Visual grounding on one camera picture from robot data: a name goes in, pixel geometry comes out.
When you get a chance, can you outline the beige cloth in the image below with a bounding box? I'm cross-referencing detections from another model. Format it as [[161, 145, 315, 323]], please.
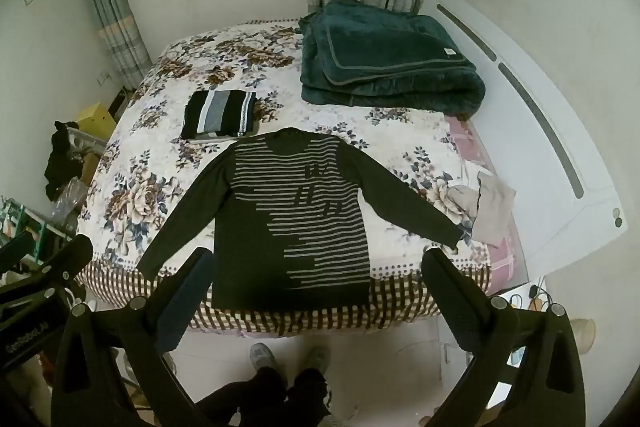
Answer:
[[447, 171, 517, 244]]

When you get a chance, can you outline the clear plastic bag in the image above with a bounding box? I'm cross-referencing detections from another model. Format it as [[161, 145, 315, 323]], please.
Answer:
[[50, 179, 92, 230]]

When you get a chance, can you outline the person's shoe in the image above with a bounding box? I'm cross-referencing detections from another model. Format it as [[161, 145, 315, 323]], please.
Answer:
[[249, 342, 279, 375], [302, 346, 331, 373]]

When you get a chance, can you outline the white bed headboard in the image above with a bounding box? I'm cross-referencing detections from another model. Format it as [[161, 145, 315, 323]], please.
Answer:
[[420, 0, 628, 268]]

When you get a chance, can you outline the folded dark green blanket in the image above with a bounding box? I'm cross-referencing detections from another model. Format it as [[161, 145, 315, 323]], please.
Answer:
[[298, 0, 487, 115]]

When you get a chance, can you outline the person's right leg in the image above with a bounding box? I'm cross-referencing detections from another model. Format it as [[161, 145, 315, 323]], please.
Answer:
[[287, 367, 332, 427]]

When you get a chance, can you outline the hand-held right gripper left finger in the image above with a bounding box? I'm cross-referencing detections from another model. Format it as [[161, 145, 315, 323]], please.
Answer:
[[50, 247, 218, 427]]

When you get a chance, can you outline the person's right shoe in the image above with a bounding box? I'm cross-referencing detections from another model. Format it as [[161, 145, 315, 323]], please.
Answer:
[[302, 346, 331, 373]]

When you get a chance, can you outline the person's left shoe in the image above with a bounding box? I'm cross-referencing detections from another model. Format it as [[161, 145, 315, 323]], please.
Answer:
[[249, 342, 279, 375]]

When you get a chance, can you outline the person's leg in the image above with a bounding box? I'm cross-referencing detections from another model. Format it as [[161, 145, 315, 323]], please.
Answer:
[[287, 367, 332, 427], [195, 367, 290, 427]]

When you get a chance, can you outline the cream round bin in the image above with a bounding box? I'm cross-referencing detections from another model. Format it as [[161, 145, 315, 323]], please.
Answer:
[[570, 317, 597, 353]]

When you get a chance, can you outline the yellow box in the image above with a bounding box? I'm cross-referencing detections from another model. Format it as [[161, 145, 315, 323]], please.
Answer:
[[75, 104, 118, 140]]

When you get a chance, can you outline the green storage rack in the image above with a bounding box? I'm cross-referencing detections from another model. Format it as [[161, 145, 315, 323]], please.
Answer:
[[0, 197, 76, 258]]

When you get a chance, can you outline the pink checked bed sheet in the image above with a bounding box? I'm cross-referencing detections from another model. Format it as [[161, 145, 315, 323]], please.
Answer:
[[445, 114, 531, 298]]

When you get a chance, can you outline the person's left leg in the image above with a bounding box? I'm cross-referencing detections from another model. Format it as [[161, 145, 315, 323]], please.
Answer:
[[195, 367, 290, 427]]

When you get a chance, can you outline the floral bed blanket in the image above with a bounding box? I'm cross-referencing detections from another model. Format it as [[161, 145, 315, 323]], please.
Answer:
[[75, 19, 493, 335]]

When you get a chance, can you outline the black hanging cloth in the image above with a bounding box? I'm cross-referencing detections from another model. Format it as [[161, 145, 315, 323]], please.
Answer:
[[44, 120, 86, 201]]

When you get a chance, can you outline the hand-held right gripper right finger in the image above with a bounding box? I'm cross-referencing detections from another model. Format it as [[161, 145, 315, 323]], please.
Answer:
[[421, 249, 587, 427]]

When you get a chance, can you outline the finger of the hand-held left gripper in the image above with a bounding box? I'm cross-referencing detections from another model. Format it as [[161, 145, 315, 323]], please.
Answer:
[[0, 234, 94, 308]]

